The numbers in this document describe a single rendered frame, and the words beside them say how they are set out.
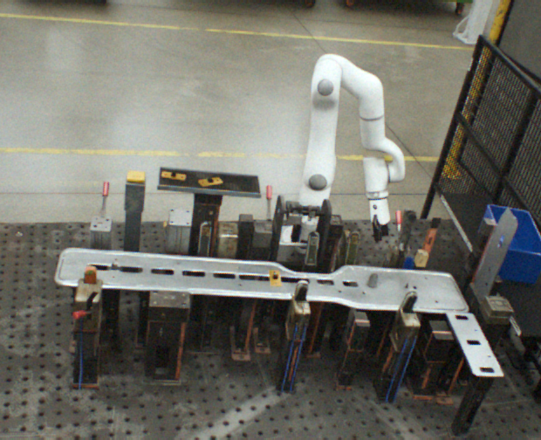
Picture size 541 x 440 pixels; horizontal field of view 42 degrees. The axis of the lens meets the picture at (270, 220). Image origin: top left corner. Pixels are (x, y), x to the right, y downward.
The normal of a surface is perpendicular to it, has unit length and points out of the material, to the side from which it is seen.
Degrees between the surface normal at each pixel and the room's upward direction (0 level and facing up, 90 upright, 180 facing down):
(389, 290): 0
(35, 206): 0
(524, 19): 91
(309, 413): 0
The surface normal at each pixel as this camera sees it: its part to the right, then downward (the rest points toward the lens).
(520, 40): -0.97, 0.01
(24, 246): 0.15, -0.83
